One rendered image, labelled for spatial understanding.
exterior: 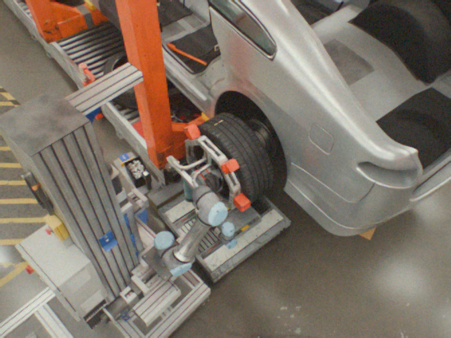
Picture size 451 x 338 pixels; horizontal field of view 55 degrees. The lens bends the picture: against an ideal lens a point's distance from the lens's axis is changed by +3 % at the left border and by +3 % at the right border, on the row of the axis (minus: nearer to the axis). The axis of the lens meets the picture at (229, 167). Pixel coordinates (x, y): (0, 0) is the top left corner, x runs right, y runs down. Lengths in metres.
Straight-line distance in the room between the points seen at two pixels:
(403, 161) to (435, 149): 1.19
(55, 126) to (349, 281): 2.63
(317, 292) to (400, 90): 1.71
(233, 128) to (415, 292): 1.97
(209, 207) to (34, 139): 0.91
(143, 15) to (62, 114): 0.91
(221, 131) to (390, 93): 1.47
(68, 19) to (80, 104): 2.94
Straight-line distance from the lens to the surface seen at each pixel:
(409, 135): 3.46
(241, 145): 2.72
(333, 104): 2.30
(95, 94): 1.82
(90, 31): 5.23
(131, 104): 4.16
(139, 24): 2.49
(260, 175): 2.78
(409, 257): 3.91
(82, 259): 2.31
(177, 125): 3.33
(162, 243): 2.47
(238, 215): 3.50
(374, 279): 3.72
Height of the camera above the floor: 3.24
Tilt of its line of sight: 53 degrees down
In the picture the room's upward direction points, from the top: 3 degrees clockwise
